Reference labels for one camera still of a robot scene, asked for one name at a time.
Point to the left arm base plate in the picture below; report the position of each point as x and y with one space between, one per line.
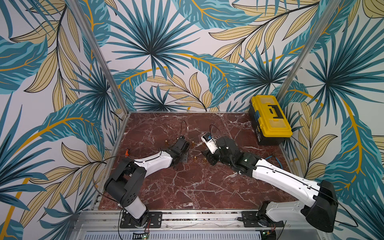
152 220

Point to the yellow black toolbox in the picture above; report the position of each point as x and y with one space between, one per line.
269 121

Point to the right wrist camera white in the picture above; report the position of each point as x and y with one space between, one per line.
210 142

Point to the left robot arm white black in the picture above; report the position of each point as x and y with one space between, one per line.
126 180

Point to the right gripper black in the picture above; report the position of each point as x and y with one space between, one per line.
212 156

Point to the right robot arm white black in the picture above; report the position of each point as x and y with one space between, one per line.
316 202

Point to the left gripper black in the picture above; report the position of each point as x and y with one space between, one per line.
186 157

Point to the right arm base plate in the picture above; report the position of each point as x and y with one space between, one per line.
254 219

